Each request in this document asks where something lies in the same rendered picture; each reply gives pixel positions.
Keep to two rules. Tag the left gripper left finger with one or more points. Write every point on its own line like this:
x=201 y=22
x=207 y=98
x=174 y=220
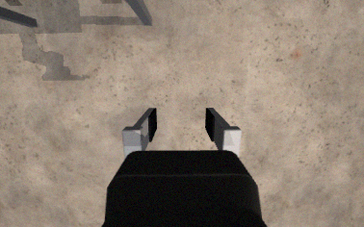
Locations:
x=133 y=141

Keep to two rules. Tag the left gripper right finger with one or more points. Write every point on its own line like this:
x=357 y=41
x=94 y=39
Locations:
x=231 y=141

